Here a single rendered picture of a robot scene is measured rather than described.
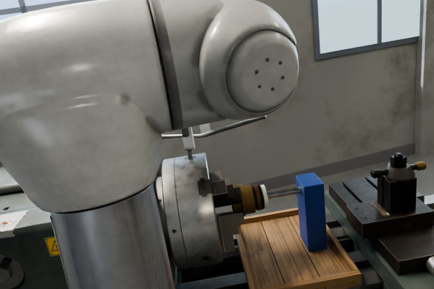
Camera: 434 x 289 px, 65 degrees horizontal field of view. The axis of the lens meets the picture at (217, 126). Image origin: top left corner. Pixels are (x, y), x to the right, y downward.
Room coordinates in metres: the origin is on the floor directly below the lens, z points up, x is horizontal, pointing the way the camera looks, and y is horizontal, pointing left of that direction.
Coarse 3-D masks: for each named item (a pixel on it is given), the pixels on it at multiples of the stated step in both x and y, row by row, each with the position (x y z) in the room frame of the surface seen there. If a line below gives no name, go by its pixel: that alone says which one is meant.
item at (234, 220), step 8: (216, 216) 0.87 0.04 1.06; (224, 216) 0.86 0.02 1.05; (232, 216) 0.86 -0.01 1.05; (240, 216) 0.86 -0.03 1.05; (224, 224) 0.86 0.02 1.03; (232, 224) 0.86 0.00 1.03; (224, 232) 0.85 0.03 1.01; (232, 232) 0.85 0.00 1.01; (224, 240) 0.84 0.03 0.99; (232, 240) 0.84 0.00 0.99; (224, 248) 0.83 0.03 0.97; (232, 248) 0.83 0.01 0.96
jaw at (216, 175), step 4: (212, 172) 1.02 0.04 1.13; (216, 172) 1.02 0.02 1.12; (220, 172) 1.01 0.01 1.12; (212, 176) 1.00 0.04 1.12; (216, 176) 1.00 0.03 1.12; (220, 176) 0.99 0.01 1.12; (212, 180) 0.98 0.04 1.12; (216, 180) 0.98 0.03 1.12; (220, 180) 0.97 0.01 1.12; (228, 180) 0.97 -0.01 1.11; (228, 184) 0.95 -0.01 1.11; (232, 184) 0.94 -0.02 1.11; (236, 184) 0.94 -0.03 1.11
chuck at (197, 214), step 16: (176, 160) 0.90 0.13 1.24; (192, 160) 0.88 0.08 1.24; (176, 176) 0.82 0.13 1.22; (192, 176) 0.81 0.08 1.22; (208, 176) 0.81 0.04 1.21; (176, 192) 0.78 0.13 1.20; (192, 192) 0.78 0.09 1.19; (192, 208) 0.75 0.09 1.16; (208, 208) 0.75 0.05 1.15; (192, 224) 0.74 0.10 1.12; (208, 224) 0.74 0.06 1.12; (192, 240) 0.73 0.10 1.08; (208, 240) 0.73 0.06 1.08; (192, 256) 0.74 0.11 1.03
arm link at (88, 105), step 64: (128, 0) 0.33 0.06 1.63; (0, 64) 0.27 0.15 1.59; (64, 64) 0.27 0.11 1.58; (128, 64) 0.28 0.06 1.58; (0, 128) 0.26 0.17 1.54; (64, 128) 0.26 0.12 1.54; (128, 128) 0.27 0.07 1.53; (64, 192) 0.25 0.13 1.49; (128, 192) 0.27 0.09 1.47; (64, 256) 0.27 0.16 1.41; (128, 256) 0.26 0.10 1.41
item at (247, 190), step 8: (248, 184) 0.91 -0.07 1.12; (256, 184) 0.91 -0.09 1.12; (248, 192) 0.87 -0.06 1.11; (256, 192) 0.87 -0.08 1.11; (248, 200) 0.86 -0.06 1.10; (256, 200) 0.86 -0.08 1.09; (232, 208) 0.90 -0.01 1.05; (240, 208) 0.86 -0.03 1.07; (248, 208) 0.85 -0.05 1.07; (256, 208) 0.87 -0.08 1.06
